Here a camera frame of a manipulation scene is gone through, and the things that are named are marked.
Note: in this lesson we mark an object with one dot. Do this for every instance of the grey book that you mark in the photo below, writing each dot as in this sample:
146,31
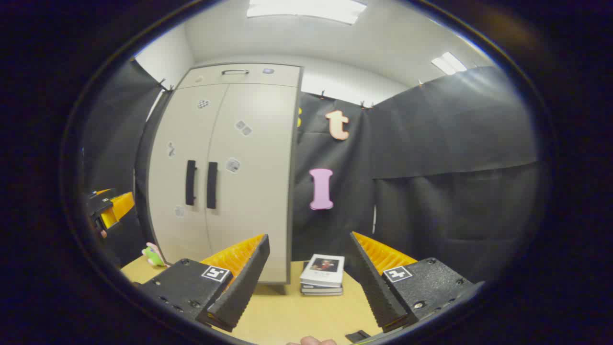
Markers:
321,290

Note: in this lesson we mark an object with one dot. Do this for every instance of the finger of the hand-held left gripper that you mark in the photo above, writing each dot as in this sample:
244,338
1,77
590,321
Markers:
122,205
103,191

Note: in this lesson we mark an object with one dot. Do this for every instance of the grey shoe cabinet door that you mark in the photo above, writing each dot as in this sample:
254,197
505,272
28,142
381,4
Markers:
182,134
258,191

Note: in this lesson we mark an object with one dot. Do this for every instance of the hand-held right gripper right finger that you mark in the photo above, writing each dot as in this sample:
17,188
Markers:
376,292

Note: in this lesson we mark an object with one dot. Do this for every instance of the small ceiling light panel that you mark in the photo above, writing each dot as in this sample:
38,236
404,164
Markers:
448,63

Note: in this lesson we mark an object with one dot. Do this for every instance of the large ceiling light panel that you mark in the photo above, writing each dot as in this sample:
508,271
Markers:
306,9

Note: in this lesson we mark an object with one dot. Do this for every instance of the grey cabinet drawer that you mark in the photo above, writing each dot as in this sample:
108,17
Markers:
278,76

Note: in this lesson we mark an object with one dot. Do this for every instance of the grey double-door shoe cabinet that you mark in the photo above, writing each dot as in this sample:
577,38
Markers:
282,143

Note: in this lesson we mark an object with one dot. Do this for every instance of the pink green star plush toy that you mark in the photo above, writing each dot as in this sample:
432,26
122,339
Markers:
153,256

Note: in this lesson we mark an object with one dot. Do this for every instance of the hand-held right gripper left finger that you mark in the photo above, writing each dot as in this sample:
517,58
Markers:
244,282

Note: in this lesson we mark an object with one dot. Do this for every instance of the black backdrop cloth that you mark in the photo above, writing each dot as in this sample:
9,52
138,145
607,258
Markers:
431,143

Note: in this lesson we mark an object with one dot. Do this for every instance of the white cover book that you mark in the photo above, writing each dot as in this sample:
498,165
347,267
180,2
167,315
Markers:
322,273

